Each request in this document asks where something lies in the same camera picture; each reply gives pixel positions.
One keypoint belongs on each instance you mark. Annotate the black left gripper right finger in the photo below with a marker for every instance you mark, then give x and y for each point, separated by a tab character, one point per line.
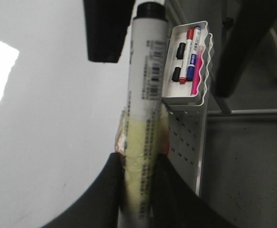
175	205

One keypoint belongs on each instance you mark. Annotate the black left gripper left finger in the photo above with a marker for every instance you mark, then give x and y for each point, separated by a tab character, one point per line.
98	207

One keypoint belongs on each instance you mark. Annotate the white taped whiteboard marker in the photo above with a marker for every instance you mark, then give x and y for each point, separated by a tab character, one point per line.
140	138

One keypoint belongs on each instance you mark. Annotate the large white whiteboard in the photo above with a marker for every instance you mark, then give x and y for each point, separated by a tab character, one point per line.
59	112

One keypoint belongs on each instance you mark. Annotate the white perforated metal stand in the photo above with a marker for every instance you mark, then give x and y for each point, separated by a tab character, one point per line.
187	133

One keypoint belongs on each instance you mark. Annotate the pink highlighter pen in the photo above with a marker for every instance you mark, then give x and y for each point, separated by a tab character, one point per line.
196	77

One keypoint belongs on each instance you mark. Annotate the red capped marker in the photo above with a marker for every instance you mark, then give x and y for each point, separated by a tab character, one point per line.
189	36

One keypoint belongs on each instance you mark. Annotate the white plastic marker tray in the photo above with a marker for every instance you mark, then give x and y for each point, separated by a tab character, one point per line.
174	92

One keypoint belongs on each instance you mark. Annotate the black marker in tray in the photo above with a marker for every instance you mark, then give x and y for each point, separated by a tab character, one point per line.
180	50
176	74

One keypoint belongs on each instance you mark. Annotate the blue capped marker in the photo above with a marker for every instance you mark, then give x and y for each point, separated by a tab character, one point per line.
193	54

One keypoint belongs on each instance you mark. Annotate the white metal stand frame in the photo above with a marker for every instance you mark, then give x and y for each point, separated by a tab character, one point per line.
256	93

